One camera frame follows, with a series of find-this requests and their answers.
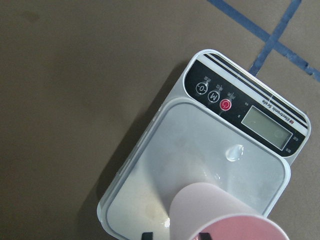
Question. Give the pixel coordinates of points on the white digital kitchen scale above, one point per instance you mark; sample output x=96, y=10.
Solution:
x=219, y=125

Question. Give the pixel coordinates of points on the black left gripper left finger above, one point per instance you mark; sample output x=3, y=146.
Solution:
x=147, y=236

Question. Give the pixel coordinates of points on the pink paper cup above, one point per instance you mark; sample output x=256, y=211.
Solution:
x=206, y=208

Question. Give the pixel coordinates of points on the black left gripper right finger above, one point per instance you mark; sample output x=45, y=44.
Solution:
x=204, y=236

